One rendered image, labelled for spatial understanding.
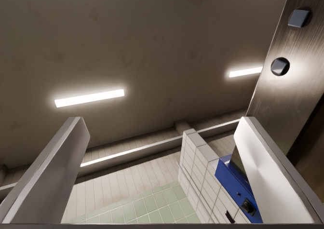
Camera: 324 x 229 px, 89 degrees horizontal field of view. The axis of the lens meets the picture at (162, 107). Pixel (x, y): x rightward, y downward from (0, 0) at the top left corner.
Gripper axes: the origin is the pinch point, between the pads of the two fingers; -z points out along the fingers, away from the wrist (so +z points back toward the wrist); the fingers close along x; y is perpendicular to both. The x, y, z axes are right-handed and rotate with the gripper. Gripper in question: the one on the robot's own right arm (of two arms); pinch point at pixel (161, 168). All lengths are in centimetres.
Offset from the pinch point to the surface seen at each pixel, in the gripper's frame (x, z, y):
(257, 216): -44, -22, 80
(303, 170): -50, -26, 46
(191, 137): -24, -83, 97
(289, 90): -44, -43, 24
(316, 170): -50, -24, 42
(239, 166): -40, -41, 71
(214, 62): -126, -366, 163
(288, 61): -42, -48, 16
